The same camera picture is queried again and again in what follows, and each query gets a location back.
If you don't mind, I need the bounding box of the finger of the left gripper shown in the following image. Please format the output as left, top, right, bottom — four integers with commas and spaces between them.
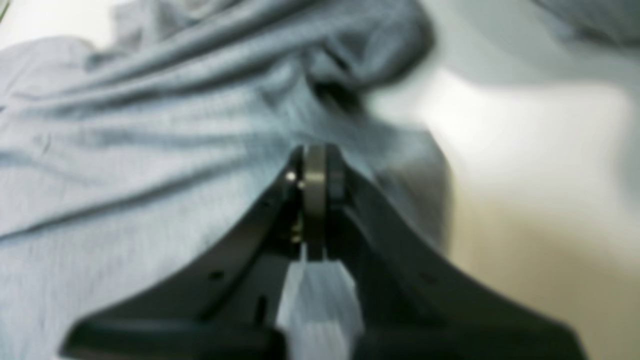
60, 146, 303, 360
324, 145, 586, 360

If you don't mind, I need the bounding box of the grey t-shirt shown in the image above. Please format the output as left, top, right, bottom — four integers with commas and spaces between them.
0, 0, 640, 360

